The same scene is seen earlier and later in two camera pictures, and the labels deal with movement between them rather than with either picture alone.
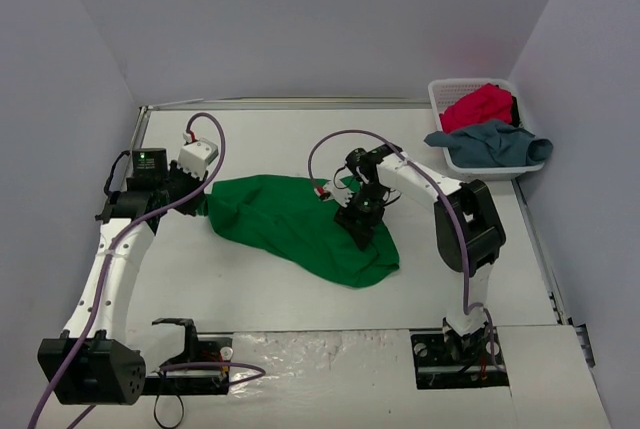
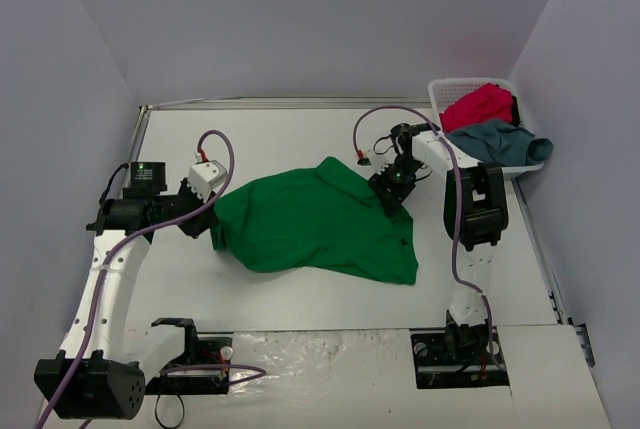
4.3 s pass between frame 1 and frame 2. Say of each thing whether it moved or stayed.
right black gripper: moved
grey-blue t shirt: stayed
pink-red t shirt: stayed
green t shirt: moved
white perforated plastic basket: stayed
